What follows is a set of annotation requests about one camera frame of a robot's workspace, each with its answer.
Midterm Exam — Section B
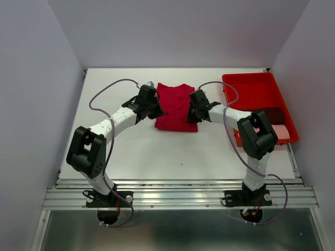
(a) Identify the red t-shirt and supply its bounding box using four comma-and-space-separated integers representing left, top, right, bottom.
154, 83, 198, 133

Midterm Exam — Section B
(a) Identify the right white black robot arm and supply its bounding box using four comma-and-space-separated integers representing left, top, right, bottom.
187, 89, 278, 208

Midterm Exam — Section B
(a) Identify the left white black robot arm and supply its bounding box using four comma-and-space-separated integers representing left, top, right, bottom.
66, 82, 164, 206

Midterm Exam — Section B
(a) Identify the red plastic bin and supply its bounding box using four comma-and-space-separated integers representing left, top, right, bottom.
222, 72, 299, 145

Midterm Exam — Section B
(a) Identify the dark maroon rolled t-shirt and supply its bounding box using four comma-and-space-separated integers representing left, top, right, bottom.
263, 107, 285, 125

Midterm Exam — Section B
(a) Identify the pink rolled t-shirt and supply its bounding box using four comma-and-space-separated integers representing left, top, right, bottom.
272, 124, 291, 141

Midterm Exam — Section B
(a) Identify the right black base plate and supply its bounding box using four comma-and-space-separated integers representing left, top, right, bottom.
221, 190, 273, 208

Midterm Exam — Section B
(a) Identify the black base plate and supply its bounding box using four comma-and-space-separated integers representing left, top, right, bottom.
82, 190, 132, 208
221, 190, 273, 208

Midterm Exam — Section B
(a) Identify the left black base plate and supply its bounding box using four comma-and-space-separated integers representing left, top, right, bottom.
82, 190, 132, 208

